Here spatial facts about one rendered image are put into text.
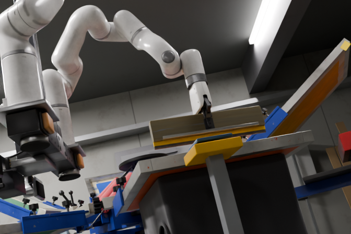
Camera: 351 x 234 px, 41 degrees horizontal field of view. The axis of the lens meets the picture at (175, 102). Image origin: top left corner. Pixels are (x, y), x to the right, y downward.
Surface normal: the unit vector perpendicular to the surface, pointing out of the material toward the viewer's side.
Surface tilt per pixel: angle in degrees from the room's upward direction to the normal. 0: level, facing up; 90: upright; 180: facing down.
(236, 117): 90
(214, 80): 90
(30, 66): 90
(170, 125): 90
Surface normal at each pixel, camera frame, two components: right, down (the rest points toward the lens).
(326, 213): 0.01, -0.33
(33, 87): 0.70, -0.38
